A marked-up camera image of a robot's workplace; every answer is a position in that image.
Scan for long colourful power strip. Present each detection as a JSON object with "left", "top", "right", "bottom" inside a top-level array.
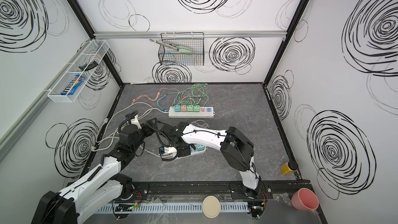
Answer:
[{"left": 168, "top": 106, "right": 215, "bottom": 119}]

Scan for teal plug adapter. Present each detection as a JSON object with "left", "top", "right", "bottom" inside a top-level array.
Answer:
[
  {"left": 195, "top": 144, "right": 206, "bottom": 151},
  {"left": 174, "top": 105, "right": 181, "bottom": 112}
]

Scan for short blue power strip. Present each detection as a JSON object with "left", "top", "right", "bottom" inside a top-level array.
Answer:
[{"left": 176, "top": 144, "right": 208, "bottom": 160}]

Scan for white cable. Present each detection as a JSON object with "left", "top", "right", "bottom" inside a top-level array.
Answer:
[{"left": 190, "top": 120, "right": 210, "bottom": 130}]

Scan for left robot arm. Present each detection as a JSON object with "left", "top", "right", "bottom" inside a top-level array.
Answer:
[{"left": 32, "top": 118, "right": 158, "bottom": 224}]

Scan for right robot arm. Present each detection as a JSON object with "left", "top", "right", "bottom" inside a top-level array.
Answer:
[{"left": 159, "top": 122, "right": 262, "bottom": 198}]

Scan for beige round lid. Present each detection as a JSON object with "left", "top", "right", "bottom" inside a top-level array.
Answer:
[{"left": 202, "top": 196, "right": 221, "bottom": 219}]

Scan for green tongs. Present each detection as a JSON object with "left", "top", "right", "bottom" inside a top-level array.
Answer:
[{"left": 150, "top": 39, "right": 193, "bottom": 54}]

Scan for black remote control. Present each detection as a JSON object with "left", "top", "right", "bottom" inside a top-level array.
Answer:
[{"left": 79, "top": 61, "right": 98, "bottom": 72}]

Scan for blue candy packet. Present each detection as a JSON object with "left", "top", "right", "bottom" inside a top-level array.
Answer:
[{"left": 61, "top": 75, "right": 86, "bottom": 95}]

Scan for yellow block with black cap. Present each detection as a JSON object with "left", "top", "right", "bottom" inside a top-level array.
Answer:
[{"left": 280, "top": 161, "right": 299, "bottom": 175}]

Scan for pink cup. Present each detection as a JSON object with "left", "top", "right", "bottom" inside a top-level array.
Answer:
[{"left": 291, "top": 188, "right": 319, "bottom": 211}]

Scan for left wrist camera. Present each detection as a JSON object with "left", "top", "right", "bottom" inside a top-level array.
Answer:
[{"left": 129, "top": 115, "right": 142, "bottom": 130}]

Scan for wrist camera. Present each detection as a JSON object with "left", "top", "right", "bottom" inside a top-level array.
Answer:
[
  {"left": 129, "top": 115, "right": 142, "bottom": 130},
  {"left": 159, "top": 146, "right": 177, "bottom": 161}
]

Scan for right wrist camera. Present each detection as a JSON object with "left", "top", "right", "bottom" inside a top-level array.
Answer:
[{"left": 159, "top": 146, "right": 177, "bottom": 161}]

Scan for white power strip cord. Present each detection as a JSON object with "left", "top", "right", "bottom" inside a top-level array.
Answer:
[{"left": 91, "top": 101, "right": 170, "bottom": 158}]

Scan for black wire basket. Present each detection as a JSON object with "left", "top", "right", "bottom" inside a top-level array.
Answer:
[{"left": 156, "top": 32, "right": 205, "bottom": 66}]

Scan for white slotted cable duct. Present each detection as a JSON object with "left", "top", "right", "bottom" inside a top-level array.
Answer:
[{"left": 96, "top": 202, "right": 249, "bottom": 215}]

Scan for clear wall shelf basket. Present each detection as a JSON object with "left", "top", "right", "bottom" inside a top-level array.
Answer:
[{"left": 47, "top": 39, "right": 110, "bottom": 103}]

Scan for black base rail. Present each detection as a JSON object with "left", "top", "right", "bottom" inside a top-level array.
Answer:
[{"left": 119, "top": 180, "right": 313, "bottom": 201}]

